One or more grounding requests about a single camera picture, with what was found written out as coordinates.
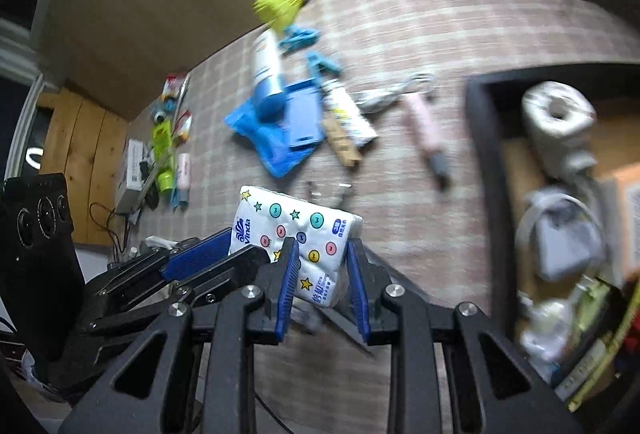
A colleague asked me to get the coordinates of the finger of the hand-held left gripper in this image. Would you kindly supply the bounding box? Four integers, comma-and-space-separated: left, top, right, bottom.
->
90, 245, 272, 337
97, 228, 235, 310

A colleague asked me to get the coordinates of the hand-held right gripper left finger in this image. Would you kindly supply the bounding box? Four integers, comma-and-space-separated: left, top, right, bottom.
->
57, 236, 301, 434

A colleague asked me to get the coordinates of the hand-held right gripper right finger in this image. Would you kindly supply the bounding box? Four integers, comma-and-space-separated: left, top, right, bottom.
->
346, 238, 583, 434

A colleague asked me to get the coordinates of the white printed tissue pack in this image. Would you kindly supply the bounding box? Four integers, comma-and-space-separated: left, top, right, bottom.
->
227, 185, 363, 315

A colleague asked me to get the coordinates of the blue phone stand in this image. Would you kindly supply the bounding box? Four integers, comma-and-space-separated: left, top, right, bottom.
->
282, 81, 323, 150

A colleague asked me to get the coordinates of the black storage box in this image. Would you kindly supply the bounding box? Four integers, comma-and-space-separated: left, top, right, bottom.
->
465, 61, 640, 415

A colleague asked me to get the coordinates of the checked cloth desktop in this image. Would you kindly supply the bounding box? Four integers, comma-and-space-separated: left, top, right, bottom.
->
80, 0, 640, 434

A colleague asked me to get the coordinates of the small white tube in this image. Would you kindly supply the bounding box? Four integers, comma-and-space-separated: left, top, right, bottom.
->
176, 153, 193, 191

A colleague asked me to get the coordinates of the green tube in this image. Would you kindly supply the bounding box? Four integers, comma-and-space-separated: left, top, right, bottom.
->
156, 155, 176, 194

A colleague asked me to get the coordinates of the white carton box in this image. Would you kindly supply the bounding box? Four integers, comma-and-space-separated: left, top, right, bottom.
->
116, 139, 151, 215

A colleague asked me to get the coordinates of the wooden plank panel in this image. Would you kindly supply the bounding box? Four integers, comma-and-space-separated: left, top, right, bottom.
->
37, 86, 131, 247

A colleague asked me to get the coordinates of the yellow-green sachet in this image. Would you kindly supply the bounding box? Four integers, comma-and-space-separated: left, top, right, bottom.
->
152, 123, 173, 156

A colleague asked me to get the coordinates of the orange print sachet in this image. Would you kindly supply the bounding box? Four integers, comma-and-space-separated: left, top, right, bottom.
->
175, 110, 193, 145

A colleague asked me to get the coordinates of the blue plastic packet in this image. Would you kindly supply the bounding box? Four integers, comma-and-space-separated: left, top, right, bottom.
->
224, 86, 321, 177

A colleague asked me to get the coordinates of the small tube black cap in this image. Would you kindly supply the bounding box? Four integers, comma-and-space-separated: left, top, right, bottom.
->
152, 99, 176, 124

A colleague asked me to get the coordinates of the short wooden piece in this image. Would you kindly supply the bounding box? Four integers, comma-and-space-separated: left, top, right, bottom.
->
320, 114, 363, 171

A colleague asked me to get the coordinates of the red white sachet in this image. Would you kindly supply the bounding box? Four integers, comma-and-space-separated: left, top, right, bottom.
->
162, 73, 192, 101

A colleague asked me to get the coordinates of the white yellow print tube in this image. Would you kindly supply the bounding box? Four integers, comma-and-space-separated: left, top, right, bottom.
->
320, 76, 378, 147

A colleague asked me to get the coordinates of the white blue bottle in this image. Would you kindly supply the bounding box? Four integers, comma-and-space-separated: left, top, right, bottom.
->
249, 29, 290, 122

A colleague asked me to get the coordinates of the clear plastic wrap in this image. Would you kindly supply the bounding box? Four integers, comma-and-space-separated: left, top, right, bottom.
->
517, 294, 576, 365

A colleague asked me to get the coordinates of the grey pouch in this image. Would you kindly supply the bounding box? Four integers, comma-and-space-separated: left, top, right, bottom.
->
515, 188, 608, 282

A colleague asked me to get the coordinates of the large wooden board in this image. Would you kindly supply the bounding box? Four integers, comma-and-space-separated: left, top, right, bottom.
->
37, 0, 273, 122

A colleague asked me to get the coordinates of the white toilet paper roll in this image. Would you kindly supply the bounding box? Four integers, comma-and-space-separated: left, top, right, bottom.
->
521, 81, 598, 180

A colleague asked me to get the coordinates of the pink handle razor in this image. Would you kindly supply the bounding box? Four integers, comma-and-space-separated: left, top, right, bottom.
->
402, 93, 452, 189

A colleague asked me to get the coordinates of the white cable bundle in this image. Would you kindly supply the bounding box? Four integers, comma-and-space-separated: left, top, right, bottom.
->
356, 73, 437, 112

